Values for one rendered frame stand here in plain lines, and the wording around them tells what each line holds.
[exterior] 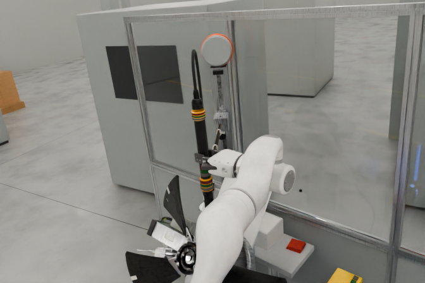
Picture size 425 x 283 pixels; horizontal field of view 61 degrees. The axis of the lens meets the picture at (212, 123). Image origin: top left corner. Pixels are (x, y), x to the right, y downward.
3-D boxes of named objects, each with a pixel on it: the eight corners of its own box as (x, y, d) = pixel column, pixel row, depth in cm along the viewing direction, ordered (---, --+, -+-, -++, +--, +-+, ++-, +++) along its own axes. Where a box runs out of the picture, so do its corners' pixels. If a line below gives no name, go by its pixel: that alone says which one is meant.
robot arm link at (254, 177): (219, 155, 78) (258, 131, 106) (215, 223, 82) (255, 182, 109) (258, 162, 75) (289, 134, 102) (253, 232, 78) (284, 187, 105)
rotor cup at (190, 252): (187, 270, 149) (166, 268, 139) (199, 235, 151) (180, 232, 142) (214, 285, 140) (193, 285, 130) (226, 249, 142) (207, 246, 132)
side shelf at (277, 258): (257, 226, 212) (257, 222, 211) (314, 250, 189) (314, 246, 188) (232, 249, 196) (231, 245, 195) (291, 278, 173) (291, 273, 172)
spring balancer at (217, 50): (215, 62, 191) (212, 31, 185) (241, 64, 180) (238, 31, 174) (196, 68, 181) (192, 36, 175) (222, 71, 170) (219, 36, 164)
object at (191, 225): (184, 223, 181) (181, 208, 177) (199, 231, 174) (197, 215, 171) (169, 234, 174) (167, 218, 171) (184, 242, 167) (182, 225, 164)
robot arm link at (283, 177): (243, 155, 103) (241, 186, 104) (283, 166, 94) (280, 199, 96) (259, 150, 109) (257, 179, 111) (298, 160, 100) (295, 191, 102)
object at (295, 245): (291, 239, 194) (291, 237, 193) (306, 244, 190) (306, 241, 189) (285, 249, 188) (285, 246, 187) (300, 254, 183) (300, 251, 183)
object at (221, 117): (216, 126, 187) (214, 110, 184) (229, 125, 187) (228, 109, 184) (214, 133, 178) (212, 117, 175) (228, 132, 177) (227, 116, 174)
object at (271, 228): (260, 224, 209) (258, 208, 205) (284, 234, 199) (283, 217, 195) (242, 240, 198) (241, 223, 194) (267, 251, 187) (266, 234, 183)
